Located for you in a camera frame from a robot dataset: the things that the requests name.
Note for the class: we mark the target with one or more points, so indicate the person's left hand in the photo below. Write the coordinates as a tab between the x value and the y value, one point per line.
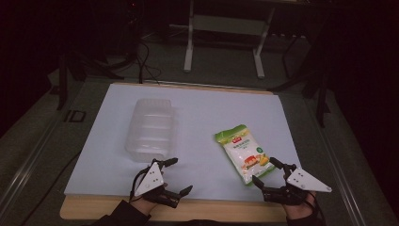
143	205

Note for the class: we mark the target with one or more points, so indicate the clear plastic container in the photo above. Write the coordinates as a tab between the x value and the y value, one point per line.
152	130

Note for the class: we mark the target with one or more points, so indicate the person's right hand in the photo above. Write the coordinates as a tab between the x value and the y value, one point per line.
298	211

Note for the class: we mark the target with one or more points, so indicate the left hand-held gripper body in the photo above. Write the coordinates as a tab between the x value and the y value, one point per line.
150	182

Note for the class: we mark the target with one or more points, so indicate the white metal stand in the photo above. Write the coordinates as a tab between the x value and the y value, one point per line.
226	25

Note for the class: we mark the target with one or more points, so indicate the black metal stand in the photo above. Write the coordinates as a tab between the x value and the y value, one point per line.
320	94
62	81

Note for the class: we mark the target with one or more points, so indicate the green and white snack packet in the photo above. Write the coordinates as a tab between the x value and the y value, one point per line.
246	153

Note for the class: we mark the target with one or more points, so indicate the white sheet mat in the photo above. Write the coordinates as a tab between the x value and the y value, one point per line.
200	125

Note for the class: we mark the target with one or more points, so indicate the grey metal rail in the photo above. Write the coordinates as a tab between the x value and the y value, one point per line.
26	163
342	175

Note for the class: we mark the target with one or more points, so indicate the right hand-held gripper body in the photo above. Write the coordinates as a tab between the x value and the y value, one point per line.
302	183

